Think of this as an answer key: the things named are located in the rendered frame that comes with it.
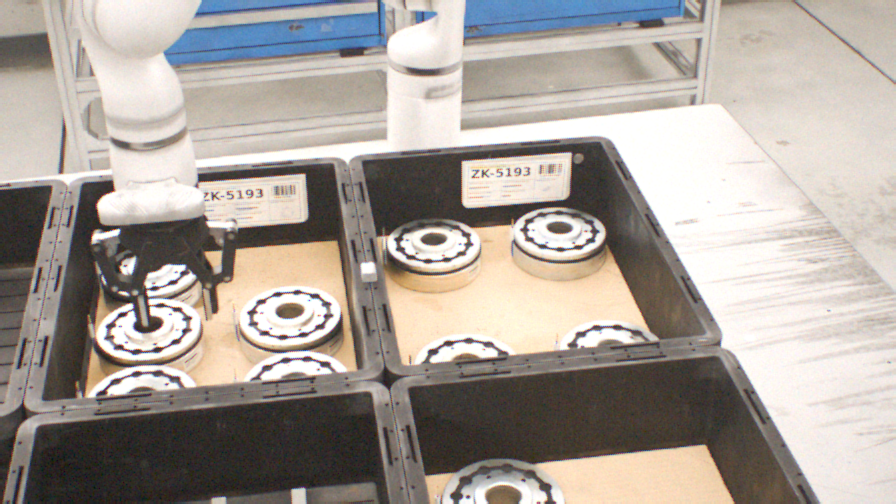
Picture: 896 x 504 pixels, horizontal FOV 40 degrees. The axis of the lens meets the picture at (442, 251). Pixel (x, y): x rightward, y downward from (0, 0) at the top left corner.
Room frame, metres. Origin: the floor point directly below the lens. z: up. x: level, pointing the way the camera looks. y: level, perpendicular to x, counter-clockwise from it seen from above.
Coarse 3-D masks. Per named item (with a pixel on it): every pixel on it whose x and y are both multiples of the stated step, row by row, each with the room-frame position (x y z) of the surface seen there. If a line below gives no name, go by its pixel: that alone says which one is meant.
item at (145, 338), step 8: (152, 312) 1.01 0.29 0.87; (160, 312) 1.01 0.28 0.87; (128, 320) 1.00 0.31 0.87; (136, 320) 1.00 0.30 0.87; (152, 320) 1.00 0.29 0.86; (160, 320) 1.00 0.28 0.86; (168, 320) 1.00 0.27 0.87; (128, 328) 0.98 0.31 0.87; (168, 328) 0.98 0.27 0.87; (128, 336) 0.97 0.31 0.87; (136, 336) 0.97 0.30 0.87; (144, 336) 0.97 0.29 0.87; (152, 336) 0.97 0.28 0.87; (160, 336) 0.97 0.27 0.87
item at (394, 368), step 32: (352, 160) 1.21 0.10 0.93; (384, 160) 1.21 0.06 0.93; (416, 160) 1.21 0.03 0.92; (608, 160) 1.21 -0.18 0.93; (640, 192) 1.13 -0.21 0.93; (672, 256) 1.01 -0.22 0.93; (384, 288) 0.96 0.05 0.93; (384, 320) 0.90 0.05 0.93; (704, 320) 0.90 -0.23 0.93; (384, 352) 0.86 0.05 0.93; (544, 352) 0.86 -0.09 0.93; (576, 352) 0.85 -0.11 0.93; (608, 352) 0.85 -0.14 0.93; (640, 352) 0.86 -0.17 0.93
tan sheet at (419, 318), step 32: (608, 256) 1.16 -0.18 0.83; (480, 288) 1.10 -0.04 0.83; (512, 288) 1.10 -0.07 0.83; (544, 288) 1.10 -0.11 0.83; (576, 288) 1.10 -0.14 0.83; (608, 288) 1.10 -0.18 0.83; (416, 320) 1.04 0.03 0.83; (448, 320) 1.04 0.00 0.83; (480, 320) 1.04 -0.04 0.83; (512, 320) 1.04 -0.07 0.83; (544, 320) 1.04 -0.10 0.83; (576, 320) 1.04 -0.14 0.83; (640, 320) 1.04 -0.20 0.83; (416, 352) 0.99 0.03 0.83
